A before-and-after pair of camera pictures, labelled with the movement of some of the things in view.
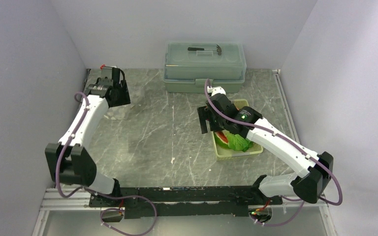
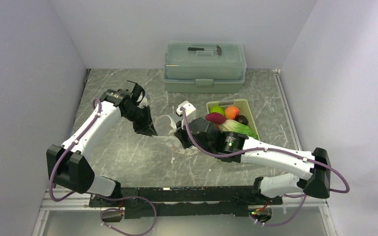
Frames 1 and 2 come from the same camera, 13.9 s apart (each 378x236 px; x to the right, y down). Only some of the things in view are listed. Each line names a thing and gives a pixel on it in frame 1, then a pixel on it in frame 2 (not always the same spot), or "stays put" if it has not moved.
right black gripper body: (216, 123) → (184, 138)
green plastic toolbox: (187, 65) stays put
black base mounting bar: (148, 202) stays put
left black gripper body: (122, 96) → (141, 117)
